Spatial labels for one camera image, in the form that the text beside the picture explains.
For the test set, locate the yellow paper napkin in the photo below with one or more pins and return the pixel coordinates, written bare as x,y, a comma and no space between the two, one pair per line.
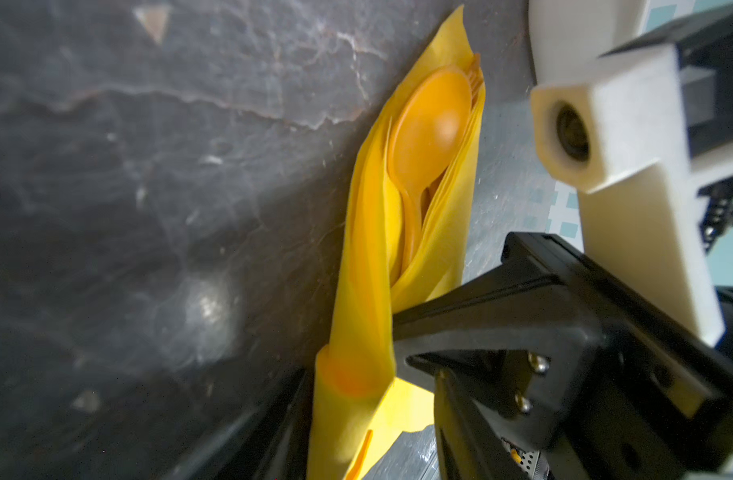
360,406

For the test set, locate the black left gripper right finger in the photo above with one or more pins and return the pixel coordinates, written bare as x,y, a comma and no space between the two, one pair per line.
467,447

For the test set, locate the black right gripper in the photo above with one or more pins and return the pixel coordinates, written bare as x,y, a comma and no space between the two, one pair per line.
657,403

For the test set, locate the yellow plastic fork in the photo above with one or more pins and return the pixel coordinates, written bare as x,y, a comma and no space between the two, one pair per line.
475,77

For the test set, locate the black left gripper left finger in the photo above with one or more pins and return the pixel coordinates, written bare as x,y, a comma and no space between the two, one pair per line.
267,441

